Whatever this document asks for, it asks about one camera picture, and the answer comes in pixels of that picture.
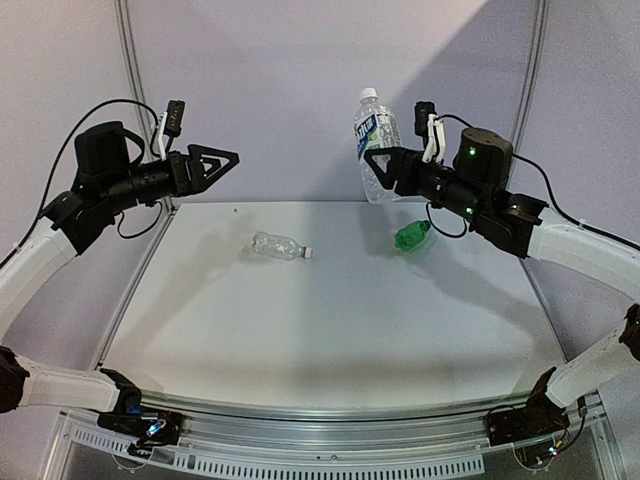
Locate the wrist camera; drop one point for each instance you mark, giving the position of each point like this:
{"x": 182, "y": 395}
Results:
{"x": 430, "y": 128}
{"x": 167, "y": 129}

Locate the crushed clear bottle red label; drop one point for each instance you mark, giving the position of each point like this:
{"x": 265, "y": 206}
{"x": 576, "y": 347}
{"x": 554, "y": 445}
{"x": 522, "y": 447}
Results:
{"x": 279, "y": 247}

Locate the aluminium wall post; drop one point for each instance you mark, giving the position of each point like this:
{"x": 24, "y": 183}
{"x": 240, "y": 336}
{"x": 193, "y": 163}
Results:
{"x": 528, "y": 30}
{"x": 131, "y": 64}

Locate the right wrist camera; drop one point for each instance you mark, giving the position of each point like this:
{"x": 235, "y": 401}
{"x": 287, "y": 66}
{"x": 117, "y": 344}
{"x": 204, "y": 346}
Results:
{"x": 430, "y": 128}

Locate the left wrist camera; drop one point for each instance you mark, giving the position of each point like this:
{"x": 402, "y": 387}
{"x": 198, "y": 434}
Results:
{"x": 167, "y": 129}

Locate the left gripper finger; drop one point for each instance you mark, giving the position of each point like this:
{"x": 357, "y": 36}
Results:
{"x": 206, "y": 173}
{"x": 203, "y": 154}

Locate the right aluminium wall post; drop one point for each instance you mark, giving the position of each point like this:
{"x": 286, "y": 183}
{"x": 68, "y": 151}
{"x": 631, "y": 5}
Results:
{"x": 528, "y": 30}

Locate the left aluminium wall post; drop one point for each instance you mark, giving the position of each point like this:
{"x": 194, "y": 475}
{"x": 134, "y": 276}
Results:
{"x": 131, "y": 64}

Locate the green plastic bottle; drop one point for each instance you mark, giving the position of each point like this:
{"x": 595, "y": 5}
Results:
{"x": 412, "y": 236}

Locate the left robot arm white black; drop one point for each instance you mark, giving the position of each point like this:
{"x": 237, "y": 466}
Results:
{"x": 108, "y": 182}

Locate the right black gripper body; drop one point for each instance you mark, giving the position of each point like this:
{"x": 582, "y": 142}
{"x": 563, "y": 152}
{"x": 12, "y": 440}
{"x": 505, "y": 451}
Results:
{"x": 411, "y": 185}

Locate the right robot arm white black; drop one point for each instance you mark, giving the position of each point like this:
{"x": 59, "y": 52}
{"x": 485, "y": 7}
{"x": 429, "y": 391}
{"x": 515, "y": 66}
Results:
{"x": 474, "y": 188}

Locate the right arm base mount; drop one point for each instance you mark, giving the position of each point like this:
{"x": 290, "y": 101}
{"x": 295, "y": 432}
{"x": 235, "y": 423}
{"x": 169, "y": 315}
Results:
{"x": 545, "y": 425}

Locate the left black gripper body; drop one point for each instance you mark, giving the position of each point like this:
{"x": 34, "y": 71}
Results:
{"x": 181, "y": 184}

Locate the clear labelled water bottle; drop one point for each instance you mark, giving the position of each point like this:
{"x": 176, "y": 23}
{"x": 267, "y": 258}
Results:
{"x": 375, "y": 127}

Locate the aluminium front rail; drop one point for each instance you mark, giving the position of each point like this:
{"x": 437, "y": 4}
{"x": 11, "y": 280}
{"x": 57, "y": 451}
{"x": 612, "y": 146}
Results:
{"x": 232, "y": 441}

